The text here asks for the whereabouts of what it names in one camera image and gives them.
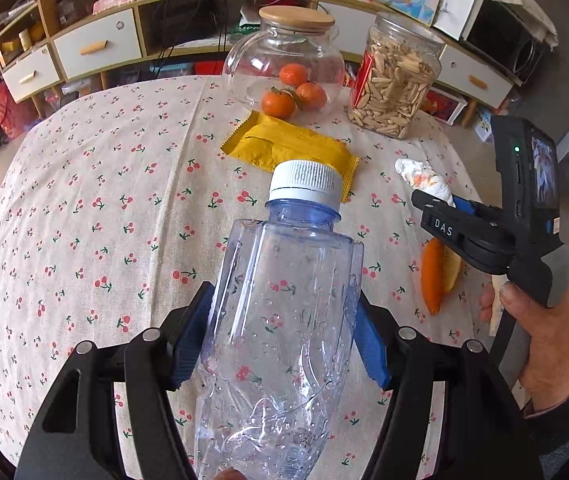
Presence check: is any clear plastic water bottle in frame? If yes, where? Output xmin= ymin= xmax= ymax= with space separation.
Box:
xmin=194 ymin=160 xmax=363 ymax=479

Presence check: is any person right hand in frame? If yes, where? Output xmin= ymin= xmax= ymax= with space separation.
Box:
xmin=497 ymin=282 xmax=569 ymax=417

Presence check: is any person left hand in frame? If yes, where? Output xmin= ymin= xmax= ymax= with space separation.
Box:
xmin=214 ymin=468 xmax=246 ymax=480

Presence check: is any orange peel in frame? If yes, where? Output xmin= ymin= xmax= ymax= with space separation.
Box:
xmin=420 ymin=238 xmax=462 ymax=315

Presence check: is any cherry print tablecloth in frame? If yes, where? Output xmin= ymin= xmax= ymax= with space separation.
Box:
xmin=0 ymin=76 xmax=485 ymax=462

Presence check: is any crumpled white tissue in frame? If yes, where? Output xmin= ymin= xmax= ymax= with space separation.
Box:
xmin=395 ymin=158 xmax=455 ymax=207

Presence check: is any red gift box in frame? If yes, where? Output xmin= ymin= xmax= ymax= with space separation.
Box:
xmin=421 ymin=87 xmax=467 ymax=126

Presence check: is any yellow snack wrapper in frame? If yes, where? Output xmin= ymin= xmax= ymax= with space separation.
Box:
xmin=220 ymin=112 xmax=359 ymax=203

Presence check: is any clear jar of biscuits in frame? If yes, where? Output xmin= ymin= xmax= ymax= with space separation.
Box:
xmin=347 ymin=13 xmax=445 ymax=139

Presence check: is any mandarin orange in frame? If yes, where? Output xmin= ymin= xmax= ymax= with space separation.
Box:
xmin=260 ymin=88 xmax=296 ymax=120
xmin=279 ymin=63 xmax=309 ymax=88
xmin=295 ymin=81 xmax=327 ymax=112

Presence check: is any black microwave oven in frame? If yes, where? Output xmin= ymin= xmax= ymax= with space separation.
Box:
xmin=460 ymin=0 xmax=550 ymax=86

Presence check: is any glass jar with wooden lid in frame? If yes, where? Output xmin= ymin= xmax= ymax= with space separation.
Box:
xmin=222 ymin=6 xmax=345 ymax=119

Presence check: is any wooden white TV cabinet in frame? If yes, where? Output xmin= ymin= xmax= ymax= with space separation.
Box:
xmin=0 ymin=0 xmax=523 ymax=111

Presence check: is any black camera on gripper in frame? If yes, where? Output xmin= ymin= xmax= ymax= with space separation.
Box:
xmin=490 ymin=115 xmax=562 ymax=256

